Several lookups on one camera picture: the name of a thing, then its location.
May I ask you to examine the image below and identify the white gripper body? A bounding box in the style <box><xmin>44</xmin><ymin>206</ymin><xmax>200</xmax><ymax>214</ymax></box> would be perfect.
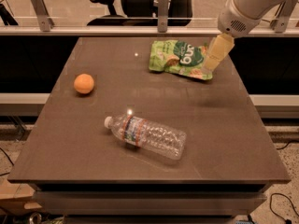
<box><xmin>218</xmin><ymin>0</ymin><xmax>261</xmax><ymax>37</ymax></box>

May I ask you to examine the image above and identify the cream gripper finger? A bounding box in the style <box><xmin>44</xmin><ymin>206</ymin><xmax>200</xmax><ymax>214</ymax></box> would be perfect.
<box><xmin>202</xmin><ymin>34</ymin><xmax>235</xmax><ymax>73</ymax></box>

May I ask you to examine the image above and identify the green rice chip bag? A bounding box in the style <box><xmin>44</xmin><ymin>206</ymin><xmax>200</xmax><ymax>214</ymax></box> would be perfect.
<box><xmin>149</xmin><ymin>40</ymin><xmax>212</xmax><ymax>80</ymax></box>

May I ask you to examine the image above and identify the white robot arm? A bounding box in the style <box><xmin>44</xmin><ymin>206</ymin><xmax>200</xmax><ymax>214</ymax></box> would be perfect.
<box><xmin>202</xmin><ymin>0</ymin><xmax>287</xmax><ymax>75</ymax></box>

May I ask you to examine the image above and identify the black office chair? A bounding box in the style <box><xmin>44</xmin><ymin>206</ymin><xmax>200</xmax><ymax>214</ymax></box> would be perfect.
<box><xmin>87</xmin><ymin>0</ymin><xmax>192</xmax><ymax>26</ymax></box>

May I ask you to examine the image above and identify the clear plastic water bottle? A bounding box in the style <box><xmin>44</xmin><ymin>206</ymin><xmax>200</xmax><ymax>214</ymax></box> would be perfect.
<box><xmin>104</xmin><ymin>114</ymin><xmax>187</xmax><ymax>160</ymax></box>

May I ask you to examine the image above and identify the orange fruit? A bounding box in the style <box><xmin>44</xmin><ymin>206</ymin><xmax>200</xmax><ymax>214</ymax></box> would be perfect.
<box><xmin>74</xmin><ymin>74</ymin><xmax>94</xmax><ymax>94</ymax></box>

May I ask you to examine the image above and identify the middle metal railing bracket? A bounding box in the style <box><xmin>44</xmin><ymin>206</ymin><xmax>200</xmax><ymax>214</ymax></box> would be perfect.
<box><xmin>157</xmin><ymin>0</ymin><xmax>168</xmax><ymax>33</ymax></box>

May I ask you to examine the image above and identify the left metal railing bracket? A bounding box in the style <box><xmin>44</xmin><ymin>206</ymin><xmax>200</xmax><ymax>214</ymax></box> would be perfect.
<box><xmin>30</xmin><ymin>0</ymin><xmax>54</xmax><ymax>32</ymax></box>

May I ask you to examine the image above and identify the black floor cable left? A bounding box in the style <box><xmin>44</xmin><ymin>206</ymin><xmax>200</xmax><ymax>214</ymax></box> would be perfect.
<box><xmin>0</xmin><ymin>147</ymin><xmax>15</xmax><ymax>177</ymax></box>

